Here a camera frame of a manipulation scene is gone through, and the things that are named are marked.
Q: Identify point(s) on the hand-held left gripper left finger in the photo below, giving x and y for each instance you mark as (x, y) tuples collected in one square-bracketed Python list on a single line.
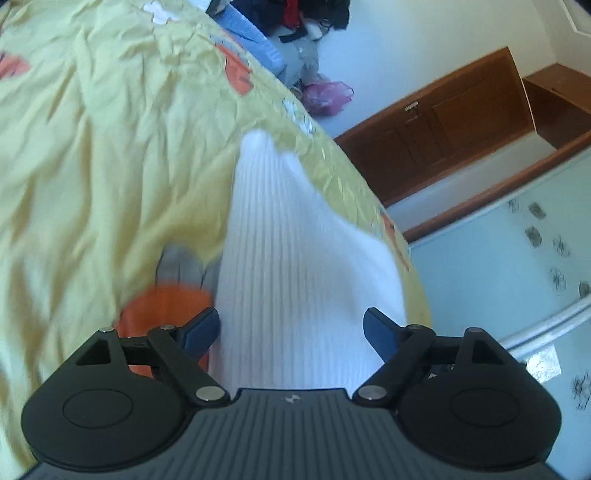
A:
[(202, 331)]

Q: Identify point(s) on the brown wooden door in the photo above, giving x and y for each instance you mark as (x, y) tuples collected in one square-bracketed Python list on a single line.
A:
[(443, 124)]

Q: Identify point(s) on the pink plastic bag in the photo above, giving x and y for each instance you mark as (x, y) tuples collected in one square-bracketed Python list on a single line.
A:
[(325, 97)]

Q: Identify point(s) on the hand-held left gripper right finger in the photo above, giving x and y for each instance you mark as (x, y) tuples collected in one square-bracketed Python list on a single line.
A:
[(379, 333)]

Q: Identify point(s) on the navy blue garment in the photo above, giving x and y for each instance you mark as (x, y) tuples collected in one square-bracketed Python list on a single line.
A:
[(256, 9)]

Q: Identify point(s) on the red garment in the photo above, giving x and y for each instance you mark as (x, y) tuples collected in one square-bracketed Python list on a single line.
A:
[(292, 11)]

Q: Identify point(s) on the light blue towel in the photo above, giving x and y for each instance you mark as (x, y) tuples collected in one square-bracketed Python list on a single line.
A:
[(251, 37)]

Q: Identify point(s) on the white knit sweater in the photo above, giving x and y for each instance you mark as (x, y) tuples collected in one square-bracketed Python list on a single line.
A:
[(286, 277)]

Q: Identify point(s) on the black clothes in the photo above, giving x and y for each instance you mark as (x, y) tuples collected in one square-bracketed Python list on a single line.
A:
[(325, 11)]

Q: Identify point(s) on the yellow printed bedsheet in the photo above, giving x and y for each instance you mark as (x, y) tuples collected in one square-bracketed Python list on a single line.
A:
[(92, 161)]

